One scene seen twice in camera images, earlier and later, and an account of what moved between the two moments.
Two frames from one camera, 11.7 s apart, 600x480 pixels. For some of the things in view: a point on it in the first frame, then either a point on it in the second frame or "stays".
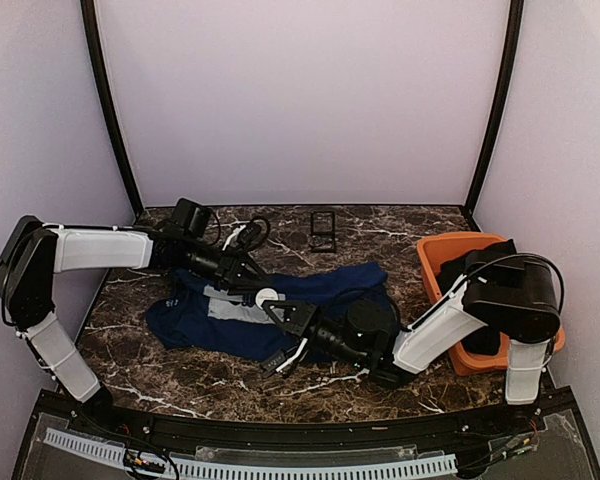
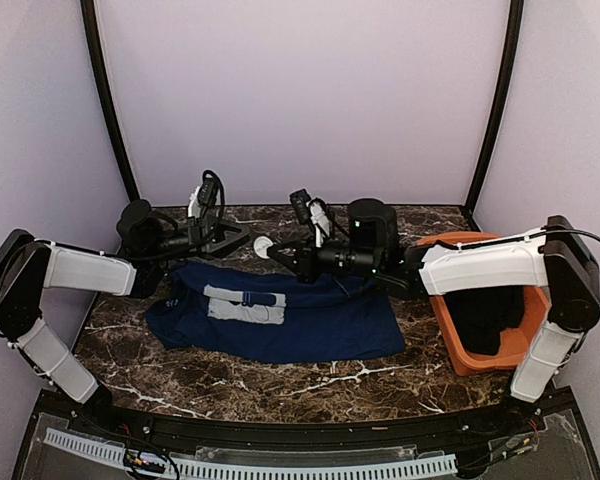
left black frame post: (87, 11) stays
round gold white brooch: (266, 294) → (260, 245)
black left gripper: (229, 273) → (199, 239)
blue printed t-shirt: (201, 312) stays
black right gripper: (299, 318) → (303, 262)
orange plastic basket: (434, 249) stays
